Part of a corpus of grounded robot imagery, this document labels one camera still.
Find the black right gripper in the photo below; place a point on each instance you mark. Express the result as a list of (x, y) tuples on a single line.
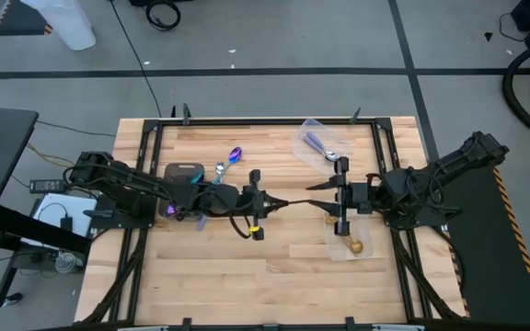
[(357, 197)]

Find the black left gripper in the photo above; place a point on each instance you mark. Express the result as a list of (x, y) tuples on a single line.
[(256, 204)]

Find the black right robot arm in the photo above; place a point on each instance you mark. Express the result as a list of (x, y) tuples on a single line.
[(467, 156)]

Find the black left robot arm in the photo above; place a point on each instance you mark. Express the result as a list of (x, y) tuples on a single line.
[(145, 184)]

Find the clear plastic container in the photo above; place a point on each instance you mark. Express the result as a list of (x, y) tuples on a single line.
[(334, 138), (364, 236)]

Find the dark smoky plastic bin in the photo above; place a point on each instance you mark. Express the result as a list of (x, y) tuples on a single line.
[(180, 172)]

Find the large black hazard-edged mat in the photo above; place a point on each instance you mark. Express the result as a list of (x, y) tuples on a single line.
[(486, 253)]

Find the white flat board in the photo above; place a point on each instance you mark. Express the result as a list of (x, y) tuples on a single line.
[(76, 207)]

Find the small black plug adapter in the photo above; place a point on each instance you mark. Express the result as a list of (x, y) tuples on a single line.
[(66, 224)]

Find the clear plastic bottle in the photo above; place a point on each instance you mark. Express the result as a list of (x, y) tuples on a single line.
[(65, 263)]

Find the small black floor debris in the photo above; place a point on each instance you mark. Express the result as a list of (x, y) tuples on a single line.
[(488, 36)]

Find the black power adapter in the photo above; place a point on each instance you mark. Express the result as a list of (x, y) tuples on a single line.
[(46, 186)]

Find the small black hazard-striped mat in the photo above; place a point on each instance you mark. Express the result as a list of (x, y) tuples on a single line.
[(19, 23)]

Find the black metal table frame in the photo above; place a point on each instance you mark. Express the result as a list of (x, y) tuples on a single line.
[(246, 122)]

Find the black frame clamp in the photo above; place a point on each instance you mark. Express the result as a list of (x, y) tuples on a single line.
[(349, 323), (356, 115), (186, 114), (173, 111), (186, 323)]

